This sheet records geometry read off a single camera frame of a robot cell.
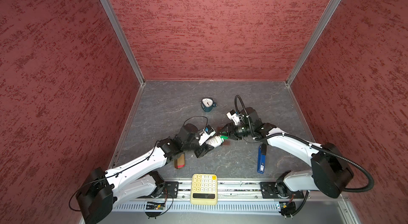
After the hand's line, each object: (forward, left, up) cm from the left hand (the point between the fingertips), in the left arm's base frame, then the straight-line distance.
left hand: (209, 146), depth 78 cm
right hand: (+3, -5, +3) cm, 7 cm away
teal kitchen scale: (+31, +1, -7) cm, 32 cm away
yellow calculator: (-18, +2, -8) cm, 19 cm away
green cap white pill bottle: (+2, -4, +3) cm, 5 cm away
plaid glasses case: (-6, +15, -7) cm, 17 cm away
